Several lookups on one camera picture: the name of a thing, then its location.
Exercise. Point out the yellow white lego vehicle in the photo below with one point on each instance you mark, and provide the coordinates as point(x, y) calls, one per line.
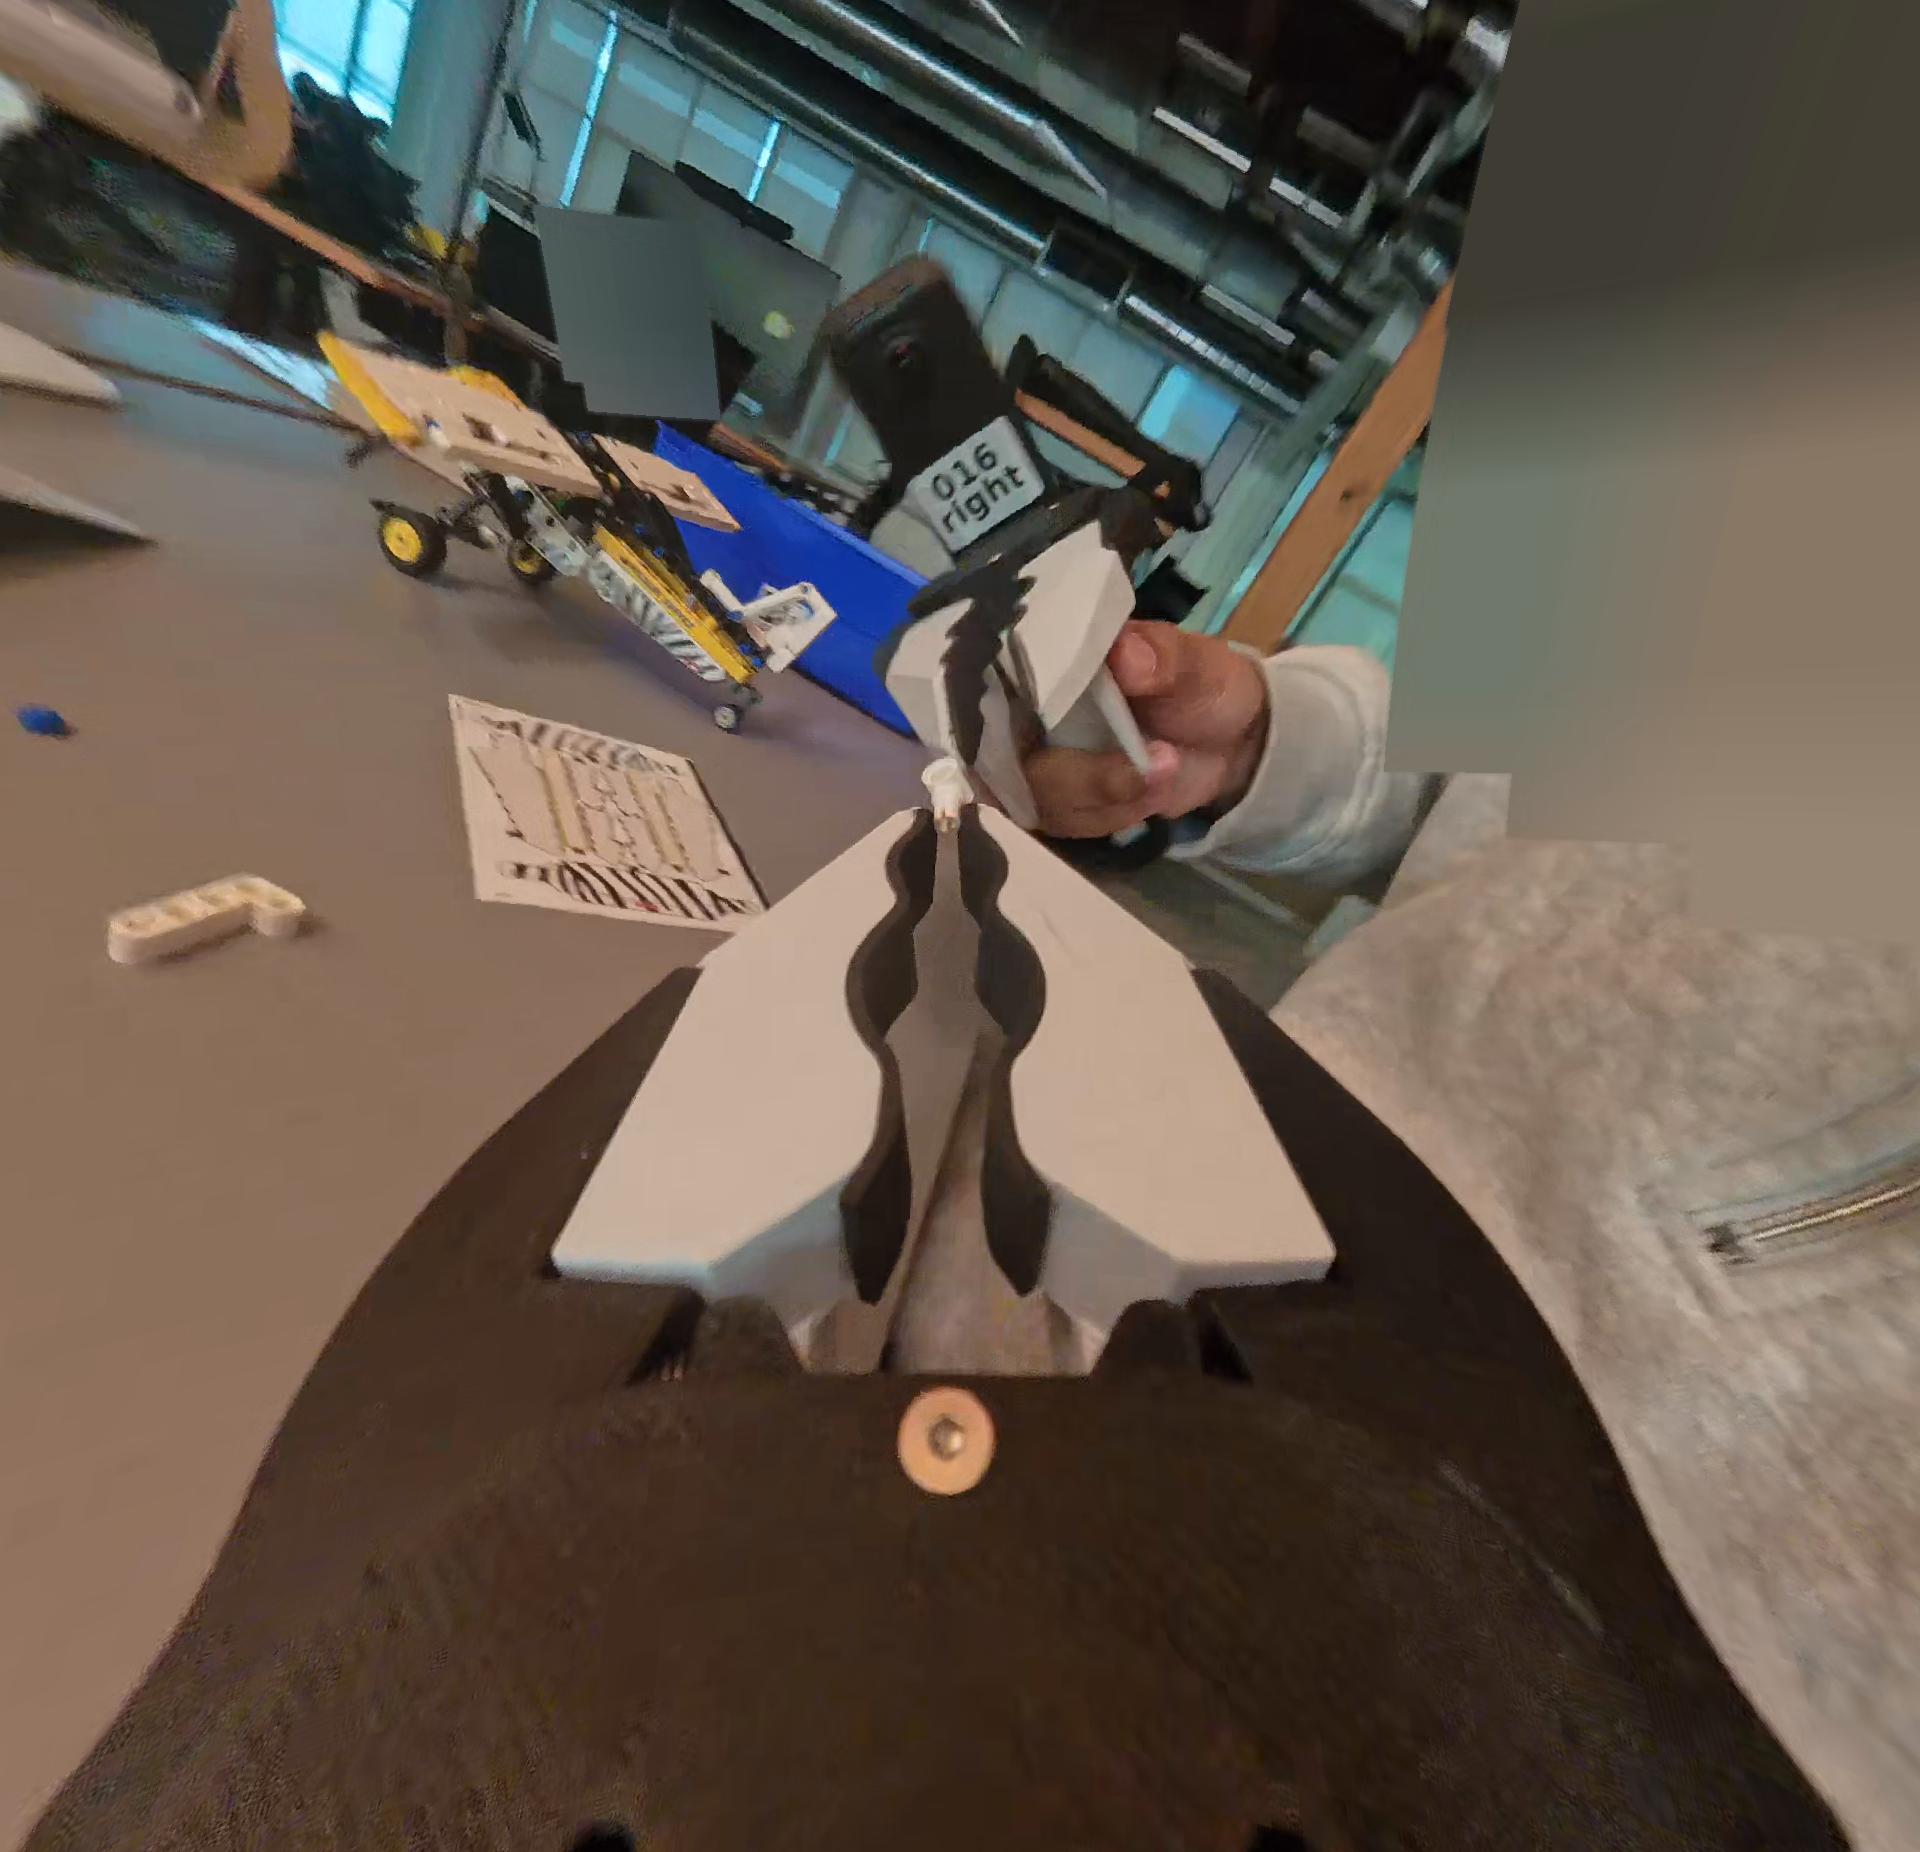
point(512, 451)

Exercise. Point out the wooden support post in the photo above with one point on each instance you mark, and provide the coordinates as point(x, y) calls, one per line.
point(1350, 487)

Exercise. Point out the zebra striped sticker sheet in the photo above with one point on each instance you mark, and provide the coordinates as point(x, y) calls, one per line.
point(602, 816)

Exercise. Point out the grey hoodie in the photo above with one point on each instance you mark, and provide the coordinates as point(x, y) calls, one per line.
point(1574, 1206)

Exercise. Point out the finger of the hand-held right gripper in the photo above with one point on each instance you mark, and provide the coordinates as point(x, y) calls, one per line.
point(915, 674)
point(1082, 623)

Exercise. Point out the person's right hand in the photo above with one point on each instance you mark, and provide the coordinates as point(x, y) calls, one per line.
point(1202, 714)

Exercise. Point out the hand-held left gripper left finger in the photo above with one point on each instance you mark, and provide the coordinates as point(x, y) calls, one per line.
point(720, 1134)

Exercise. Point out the blue plastic bin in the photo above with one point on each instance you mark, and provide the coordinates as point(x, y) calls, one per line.
point(810, 564)

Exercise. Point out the black monitor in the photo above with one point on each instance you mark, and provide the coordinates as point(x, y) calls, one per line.
point(782, 307)

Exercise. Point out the grey lego pin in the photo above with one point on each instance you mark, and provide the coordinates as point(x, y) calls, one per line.
point(945, 796)

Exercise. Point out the white L-shaped lego beam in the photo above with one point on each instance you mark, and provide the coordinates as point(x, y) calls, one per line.
point(195, 921)

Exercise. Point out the small blue lego piece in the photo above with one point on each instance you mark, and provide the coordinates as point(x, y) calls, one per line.
point(41, 721)

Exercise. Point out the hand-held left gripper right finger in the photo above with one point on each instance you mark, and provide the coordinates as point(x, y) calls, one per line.
point(1172, 1134)

